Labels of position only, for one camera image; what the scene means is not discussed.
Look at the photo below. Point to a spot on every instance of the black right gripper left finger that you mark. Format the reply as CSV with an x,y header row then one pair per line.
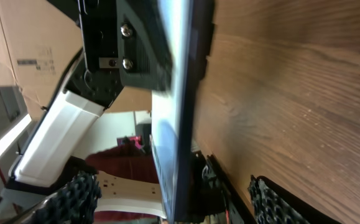
x,y
75,202

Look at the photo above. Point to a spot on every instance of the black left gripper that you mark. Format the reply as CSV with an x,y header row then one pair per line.
x,y
141,44

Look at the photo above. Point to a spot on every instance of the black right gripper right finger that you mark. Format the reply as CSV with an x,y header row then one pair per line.
x,y
275,205

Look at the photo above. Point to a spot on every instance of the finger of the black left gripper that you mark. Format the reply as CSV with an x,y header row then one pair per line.
x,y
205,28

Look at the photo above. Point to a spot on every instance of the blue-framed smartphone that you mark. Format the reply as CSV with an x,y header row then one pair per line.
x,y
172,111

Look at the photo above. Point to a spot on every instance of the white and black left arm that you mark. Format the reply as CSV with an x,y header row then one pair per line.
x,y
63,124

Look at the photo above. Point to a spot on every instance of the dark red cloth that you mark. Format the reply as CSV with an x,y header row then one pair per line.
x,y
124,161

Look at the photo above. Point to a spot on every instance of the brown cardboard box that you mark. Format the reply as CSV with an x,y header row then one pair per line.
x,y
37,44

